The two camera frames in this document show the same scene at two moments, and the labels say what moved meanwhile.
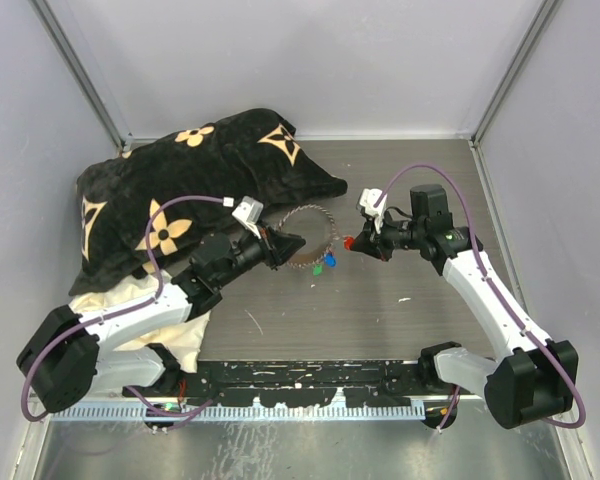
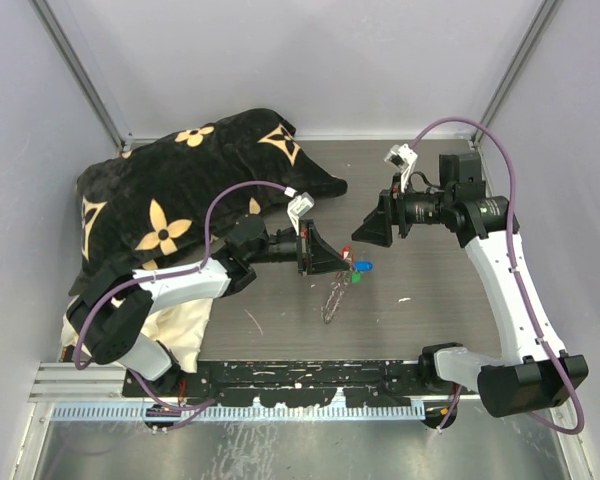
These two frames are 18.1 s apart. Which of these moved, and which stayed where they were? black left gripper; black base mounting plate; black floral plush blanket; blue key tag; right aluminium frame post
Moved: blue key tag; black left gripper
Stayed: right aluminium frame post; black base mounting plate; black floral plush blanket
